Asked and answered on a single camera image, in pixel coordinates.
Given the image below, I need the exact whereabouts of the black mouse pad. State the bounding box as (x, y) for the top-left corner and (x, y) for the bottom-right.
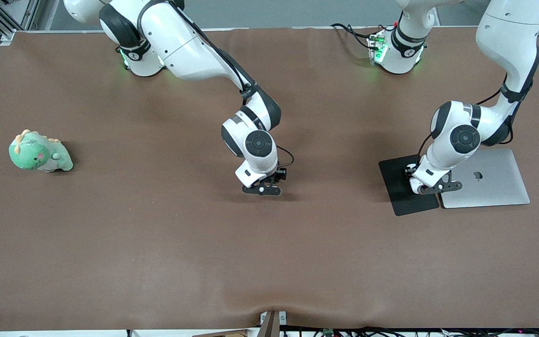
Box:
(379, 154), (440, 217)

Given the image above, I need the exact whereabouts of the silver laptop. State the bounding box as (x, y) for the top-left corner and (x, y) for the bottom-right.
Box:
(440, 149), (531, 209)

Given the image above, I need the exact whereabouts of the brown table cover sheet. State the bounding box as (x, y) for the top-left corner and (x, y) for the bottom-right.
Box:
(0, 26), (539, 330)

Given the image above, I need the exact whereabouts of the black base cable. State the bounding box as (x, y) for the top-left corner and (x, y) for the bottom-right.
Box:
(330, 22), (378, 50)

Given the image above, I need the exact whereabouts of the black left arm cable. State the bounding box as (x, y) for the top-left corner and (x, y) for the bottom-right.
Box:
(417, 47), (539, 164)

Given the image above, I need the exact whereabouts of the green plush dinosaur toy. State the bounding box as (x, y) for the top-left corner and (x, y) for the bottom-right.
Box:
(8, 130), (74, 173)

